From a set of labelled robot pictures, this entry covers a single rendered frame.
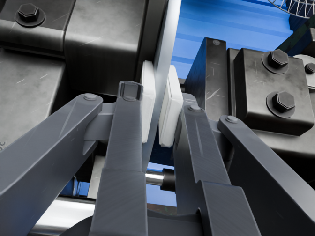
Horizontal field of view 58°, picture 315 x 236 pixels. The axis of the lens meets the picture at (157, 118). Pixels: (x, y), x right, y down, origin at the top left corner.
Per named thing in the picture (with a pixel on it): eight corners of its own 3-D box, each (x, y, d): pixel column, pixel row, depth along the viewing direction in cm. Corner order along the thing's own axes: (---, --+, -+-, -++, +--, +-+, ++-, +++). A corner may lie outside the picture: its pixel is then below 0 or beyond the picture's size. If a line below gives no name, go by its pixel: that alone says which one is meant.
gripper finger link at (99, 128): (134, 148, 14) (71, 138, 13) (137, 107, 18) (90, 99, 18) (138, 120, 13) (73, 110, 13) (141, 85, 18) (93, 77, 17)
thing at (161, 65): (152, 10, 48) (156, 11, 48) (125, 184, 42) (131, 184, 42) (198, -224, 20) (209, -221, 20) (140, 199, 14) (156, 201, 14)
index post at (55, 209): (18, 231, 20) (153, 246, 21) (31, 188, 21) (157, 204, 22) (28, 234, 22) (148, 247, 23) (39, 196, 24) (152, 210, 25)
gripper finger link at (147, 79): (146, 145, 16) (132, 143, 16) (146, 99, 22) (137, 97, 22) (156, 94, 14) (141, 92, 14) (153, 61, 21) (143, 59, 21)
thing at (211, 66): (183, 162, 31) (230, 169, 32) (189, 29, 41) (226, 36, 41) (158, 193, 45) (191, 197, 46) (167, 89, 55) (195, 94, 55)
